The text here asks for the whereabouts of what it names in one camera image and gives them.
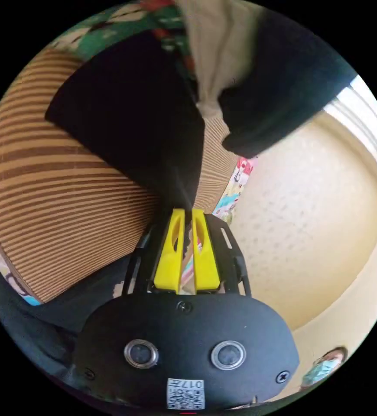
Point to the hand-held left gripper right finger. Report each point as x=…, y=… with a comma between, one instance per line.
x=205, y=269

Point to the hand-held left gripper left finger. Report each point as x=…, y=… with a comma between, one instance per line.
x=169, y=266

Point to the black long sleeve shirt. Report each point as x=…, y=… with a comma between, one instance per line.
x=126, y=113

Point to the bed with striped woven mat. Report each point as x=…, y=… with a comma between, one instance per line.
x=61, y=195

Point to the window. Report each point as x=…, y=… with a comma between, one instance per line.
x=367, y=117

